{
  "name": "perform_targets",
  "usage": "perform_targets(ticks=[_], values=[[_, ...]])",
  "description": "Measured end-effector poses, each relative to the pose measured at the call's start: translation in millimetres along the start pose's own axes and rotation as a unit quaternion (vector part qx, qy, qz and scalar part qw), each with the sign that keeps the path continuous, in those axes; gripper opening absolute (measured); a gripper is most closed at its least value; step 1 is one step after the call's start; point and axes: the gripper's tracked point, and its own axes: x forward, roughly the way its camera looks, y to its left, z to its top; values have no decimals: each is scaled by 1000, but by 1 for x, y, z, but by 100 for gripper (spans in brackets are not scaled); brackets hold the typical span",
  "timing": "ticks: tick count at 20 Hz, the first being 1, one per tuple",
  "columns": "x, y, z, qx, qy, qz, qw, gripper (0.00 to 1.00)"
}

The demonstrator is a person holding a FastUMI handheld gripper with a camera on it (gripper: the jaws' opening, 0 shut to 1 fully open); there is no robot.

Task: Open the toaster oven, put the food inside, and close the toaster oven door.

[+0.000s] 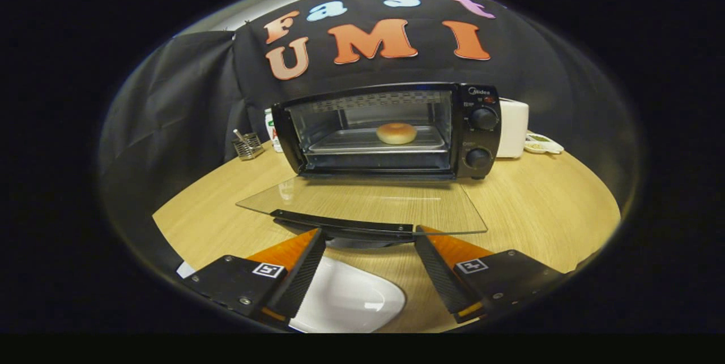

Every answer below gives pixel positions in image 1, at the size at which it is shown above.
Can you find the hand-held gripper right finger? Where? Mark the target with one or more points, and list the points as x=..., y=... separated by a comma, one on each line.
x=442, y=279

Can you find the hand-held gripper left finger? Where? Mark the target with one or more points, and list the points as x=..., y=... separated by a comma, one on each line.
x=300, y=282

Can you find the black toaster oven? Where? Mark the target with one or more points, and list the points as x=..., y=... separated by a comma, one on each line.
x=481, y=137

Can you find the golden brown bagel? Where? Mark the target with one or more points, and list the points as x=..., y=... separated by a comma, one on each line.
x=396, y=133

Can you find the white plate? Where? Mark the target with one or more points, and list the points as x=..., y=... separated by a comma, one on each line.
x=351, y=302

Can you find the white cardboard box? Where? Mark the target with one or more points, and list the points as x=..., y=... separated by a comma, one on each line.
x=184, y=269

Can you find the white bottle green label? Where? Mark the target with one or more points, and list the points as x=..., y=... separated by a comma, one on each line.
x=271, y=132

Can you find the white box appliance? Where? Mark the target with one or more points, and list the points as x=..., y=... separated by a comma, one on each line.
x=514, y=126

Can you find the black backdrop cloth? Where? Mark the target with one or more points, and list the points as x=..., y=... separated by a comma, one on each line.
x=181, y=98

